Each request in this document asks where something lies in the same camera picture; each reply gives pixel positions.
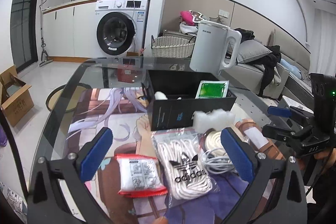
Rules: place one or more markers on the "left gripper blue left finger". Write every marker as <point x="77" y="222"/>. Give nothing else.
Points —
<point x="93" y="153"/>

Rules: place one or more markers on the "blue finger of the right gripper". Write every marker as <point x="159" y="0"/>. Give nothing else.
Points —
<point x="279" y="112"/>
<point x="280" y="133"/>

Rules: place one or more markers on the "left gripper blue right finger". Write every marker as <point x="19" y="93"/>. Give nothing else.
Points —
<point x="240" y="153"/>

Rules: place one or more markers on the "white foam piece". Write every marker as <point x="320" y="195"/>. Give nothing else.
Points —
<point x="216" y="120"/>

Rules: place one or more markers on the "red white wipes pack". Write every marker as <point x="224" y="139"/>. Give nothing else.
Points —
<point x="139" y="177"/>

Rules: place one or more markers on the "adidas shoelace bag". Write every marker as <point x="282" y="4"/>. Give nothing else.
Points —
<point x="180" y="155"/>

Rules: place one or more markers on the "green medicine sachet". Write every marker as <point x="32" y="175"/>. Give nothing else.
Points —
<point x="212" y="89"/>

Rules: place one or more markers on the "right human hand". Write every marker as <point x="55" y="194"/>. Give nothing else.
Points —
<point x="328" y="157"/>

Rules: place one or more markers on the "left human hand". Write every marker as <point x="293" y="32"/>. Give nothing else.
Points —
<point x="161" y="220"/>

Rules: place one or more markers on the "anime printed table mat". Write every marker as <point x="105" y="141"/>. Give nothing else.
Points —
<point x="124" y="111"/>

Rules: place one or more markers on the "black clothing on sofa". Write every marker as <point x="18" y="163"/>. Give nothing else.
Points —
<point x="268" y="62"/>

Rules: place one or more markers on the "grey sofa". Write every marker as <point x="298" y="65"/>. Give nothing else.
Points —
<point x="291" y="75"/>

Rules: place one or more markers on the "grey cushion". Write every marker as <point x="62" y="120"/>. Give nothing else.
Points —
<point x="251" y="50"/>

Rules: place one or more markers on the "round floor mat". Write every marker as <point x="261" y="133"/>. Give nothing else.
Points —
<point x="71" y="102"/>

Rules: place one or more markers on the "white electric kettle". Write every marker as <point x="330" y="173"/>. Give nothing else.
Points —
<point x="216" y="48"/>

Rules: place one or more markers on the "black cardboard box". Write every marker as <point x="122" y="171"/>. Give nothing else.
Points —
<point x="172" y="97"/>

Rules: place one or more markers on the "brown cardboard box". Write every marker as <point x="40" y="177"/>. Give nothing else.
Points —
<point x="16" y="100"/>

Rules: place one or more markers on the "red box under table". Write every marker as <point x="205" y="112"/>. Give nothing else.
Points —
<point x="129" y="69"/>

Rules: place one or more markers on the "upright mop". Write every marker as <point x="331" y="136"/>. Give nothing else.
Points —
<point x="45" y="58"/>

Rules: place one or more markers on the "woven wicker basket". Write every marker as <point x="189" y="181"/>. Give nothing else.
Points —
<point x="172" y="47"/>

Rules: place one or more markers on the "pink clothing pile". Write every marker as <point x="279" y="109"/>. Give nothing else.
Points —
<point x="187" y="18"/>

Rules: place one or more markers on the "white washing machine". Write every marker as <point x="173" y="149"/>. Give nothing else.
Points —
<point x="121" y="26"/>

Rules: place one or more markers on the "black glass door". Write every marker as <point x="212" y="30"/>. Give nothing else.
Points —
<point x="22" y="33"/>

